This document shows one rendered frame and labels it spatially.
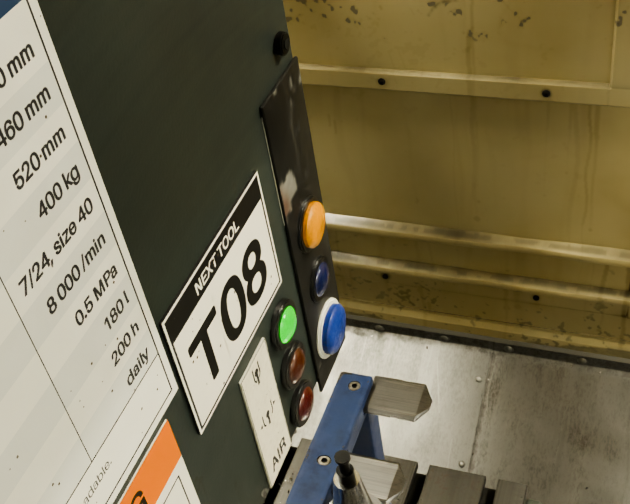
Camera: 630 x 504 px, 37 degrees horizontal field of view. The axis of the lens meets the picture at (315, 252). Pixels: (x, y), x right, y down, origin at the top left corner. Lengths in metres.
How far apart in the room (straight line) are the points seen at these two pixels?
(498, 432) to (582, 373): 0.17
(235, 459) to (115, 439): 0.12
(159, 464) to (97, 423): 0.06
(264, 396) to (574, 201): 0.94
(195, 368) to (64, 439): 0.09
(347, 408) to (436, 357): 0.57
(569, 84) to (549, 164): 0.14
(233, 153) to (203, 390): 0.10
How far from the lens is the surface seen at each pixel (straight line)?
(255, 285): 0.44
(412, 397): 1.07
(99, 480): 0.35
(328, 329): 0.54
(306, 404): 0.52
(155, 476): 0.39
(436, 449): 1.57
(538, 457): 1.55
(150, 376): 0.37
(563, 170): 1.34
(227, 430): 0.45
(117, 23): 0.33
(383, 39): 1.27
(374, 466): 1.02
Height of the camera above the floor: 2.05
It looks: 41 degrees down
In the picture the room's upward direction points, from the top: 11 degrees counter-clockwise
